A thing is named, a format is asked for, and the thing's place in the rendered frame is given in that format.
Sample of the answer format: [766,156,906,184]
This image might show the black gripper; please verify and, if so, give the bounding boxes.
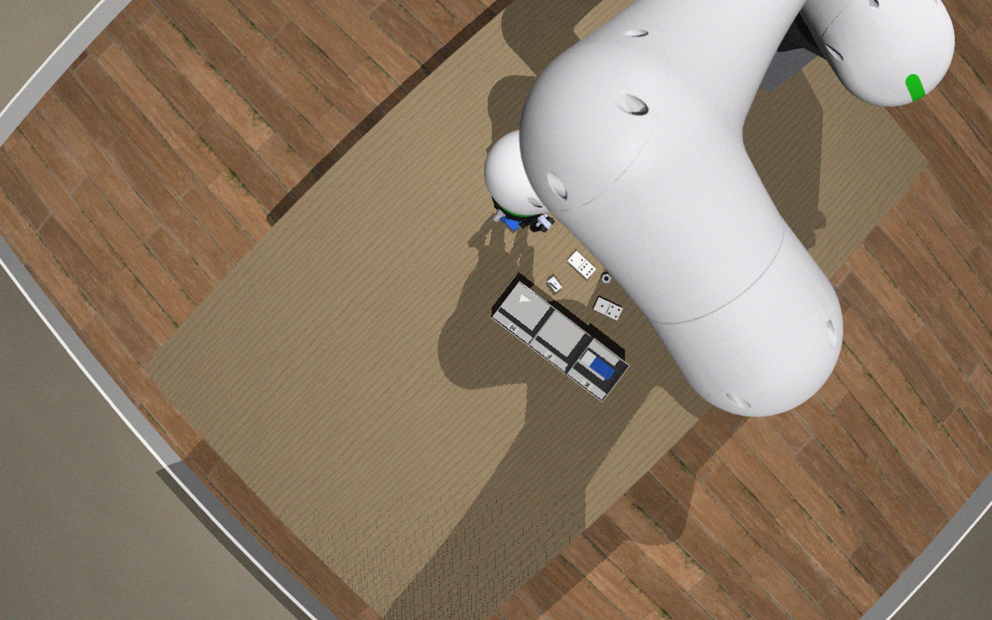
[518,214,555,233]

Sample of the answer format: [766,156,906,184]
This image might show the white three-compartment bin rack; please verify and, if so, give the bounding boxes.
[492,283,630,402]

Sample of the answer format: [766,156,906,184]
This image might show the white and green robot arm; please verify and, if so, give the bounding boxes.
[484,0,955,417]

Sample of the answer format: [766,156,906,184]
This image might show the white domino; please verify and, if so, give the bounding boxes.
[593,297,623,320]
[568,251,595,279]

